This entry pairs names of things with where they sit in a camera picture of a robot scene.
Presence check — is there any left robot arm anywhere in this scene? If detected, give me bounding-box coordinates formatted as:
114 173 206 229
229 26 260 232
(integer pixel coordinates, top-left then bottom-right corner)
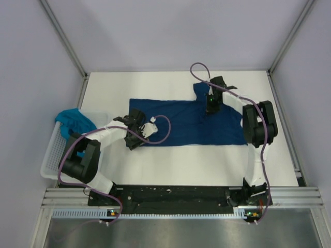
58 109 158 205

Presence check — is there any left aluminium frame post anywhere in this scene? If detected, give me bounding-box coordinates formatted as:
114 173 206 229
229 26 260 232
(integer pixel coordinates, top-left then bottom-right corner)
38 0 87 79

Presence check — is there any right aluminium frame post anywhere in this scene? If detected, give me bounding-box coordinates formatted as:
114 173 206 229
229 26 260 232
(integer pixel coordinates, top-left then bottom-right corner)
267 0 318 76

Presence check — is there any white plastic basket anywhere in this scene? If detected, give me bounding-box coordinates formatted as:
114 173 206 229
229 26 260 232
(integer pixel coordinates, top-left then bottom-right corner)
40 109 114 180

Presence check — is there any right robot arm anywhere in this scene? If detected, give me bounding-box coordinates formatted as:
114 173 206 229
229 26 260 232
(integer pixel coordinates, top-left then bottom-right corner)
206 76 278 207

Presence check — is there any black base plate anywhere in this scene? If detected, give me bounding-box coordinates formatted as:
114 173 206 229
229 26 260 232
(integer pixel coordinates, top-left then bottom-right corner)
87 184 262 214

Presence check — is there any dark blue t shirt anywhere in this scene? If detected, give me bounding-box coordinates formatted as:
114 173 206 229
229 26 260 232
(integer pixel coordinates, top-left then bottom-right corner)
129 83 247 147

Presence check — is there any teal t shirt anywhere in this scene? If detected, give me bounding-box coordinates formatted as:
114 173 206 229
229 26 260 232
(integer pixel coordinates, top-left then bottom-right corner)
55 108 97 140

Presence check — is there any aluminium frame post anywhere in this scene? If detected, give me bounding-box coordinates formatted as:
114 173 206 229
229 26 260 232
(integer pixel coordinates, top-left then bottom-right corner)
267 0 318 76
38 0 87 79

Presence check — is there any grey slotted cable duct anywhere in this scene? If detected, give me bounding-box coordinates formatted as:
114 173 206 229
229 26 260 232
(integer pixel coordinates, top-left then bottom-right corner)
52 208 246 220

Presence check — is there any aluminium front rail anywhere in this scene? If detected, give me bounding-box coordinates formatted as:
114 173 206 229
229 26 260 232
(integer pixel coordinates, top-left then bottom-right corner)
41 188 90 208

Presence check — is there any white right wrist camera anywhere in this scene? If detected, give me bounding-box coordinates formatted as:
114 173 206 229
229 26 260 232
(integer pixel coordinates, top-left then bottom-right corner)
208 86 213 95

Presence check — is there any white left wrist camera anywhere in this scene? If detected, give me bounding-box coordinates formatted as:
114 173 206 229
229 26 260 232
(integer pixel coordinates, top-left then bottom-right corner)
142 116 158 138

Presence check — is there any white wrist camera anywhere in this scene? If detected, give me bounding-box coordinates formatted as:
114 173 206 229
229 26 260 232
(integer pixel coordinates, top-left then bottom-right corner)
142 116 158 138
208 86 213 95

